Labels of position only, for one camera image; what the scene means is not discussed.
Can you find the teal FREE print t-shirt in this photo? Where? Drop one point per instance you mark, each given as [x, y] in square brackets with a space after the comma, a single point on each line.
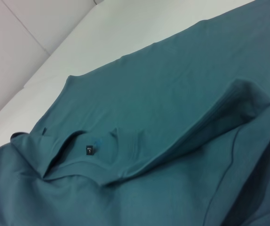
[161, 106]

